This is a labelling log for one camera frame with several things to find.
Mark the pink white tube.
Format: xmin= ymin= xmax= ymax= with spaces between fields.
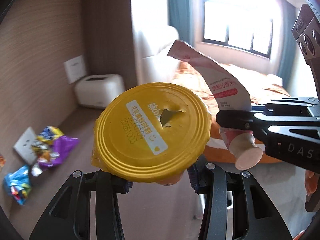
xmin=168 ymin=40 xmax=263 ymax=170

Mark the blue grey curtain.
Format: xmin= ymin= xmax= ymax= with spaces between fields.
xmin=168 ymin=0 xmax=195 ymax=46

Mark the white wall socket upper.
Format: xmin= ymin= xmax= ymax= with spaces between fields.
xmin=63 ymin=55 xmax=87 ymax=84

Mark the orange bed blanket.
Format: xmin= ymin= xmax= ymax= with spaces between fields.
xmin=172 ymin=61 xmax=290 ymax=163

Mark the window with dark frame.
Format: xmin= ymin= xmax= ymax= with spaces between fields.
xmin=202 ymin=0 xmax=273 ymax=59

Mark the white toaster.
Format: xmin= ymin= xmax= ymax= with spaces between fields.
xmin=74 ymin=74 xmax=125 ymax=109

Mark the blue snack wrapper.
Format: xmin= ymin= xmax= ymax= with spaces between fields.
xmin=3 ymin=165 xmax=31 ymax=205

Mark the yellow lidded cup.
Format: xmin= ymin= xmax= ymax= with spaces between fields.
xmin=91 ymin=82 xmax=212 ymax=185

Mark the white padded headboard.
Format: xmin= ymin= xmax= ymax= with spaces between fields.
xmin=137 ymin=25 xmax=180 ymax=85

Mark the purple yellow snack wrapper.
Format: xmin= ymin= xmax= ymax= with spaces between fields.
xmin=31 ymin=126 xmax=80 ymax=177

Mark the white wall socket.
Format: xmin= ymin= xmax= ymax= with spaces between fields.
xmin=63 ymin=55 xmax=87 ymax=84
xmin=14 ymin=127 xmax=36 ymax=165

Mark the white wall socket lower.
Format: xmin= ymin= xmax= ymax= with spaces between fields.
xmin=14 ymin=127 xmax=36 ymax=165

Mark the colourful sticker strip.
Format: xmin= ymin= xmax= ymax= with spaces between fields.
xmin=0 ymin=154 xmax=6 ymax=170

